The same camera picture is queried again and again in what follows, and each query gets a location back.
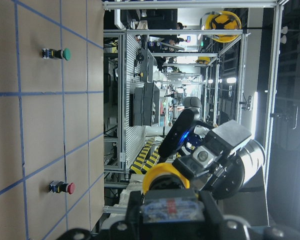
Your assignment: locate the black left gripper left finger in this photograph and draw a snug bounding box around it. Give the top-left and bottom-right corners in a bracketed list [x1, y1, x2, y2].
[109, 191, 147, 240]

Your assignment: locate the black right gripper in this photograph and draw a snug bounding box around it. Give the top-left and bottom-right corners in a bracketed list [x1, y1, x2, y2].
[172, 120, 253, 200]

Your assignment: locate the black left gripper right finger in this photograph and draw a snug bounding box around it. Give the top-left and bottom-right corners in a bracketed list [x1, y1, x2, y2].
[199, 191, 250, 240]

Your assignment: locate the yellow push button switch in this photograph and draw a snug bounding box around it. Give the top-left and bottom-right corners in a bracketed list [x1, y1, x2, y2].
[141, 163, 205, 224]

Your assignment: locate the yellow hard hat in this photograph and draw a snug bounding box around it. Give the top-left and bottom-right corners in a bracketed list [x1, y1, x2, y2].
[205, 10, 242, 43]

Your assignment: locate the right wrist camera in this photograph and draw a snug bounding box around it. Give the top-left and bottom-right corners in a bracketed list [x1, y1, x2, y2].
[158, 107, 200, 158]

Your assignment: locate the red push button switch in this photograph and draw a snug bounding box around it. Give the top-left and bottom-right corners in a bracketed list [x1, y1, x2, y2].
[48, 181, 76, 195]

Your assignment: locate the green push button switch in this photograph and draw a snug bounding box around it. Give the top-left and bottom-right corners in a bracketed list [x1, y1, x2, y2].
[41, 48, 72, 61]

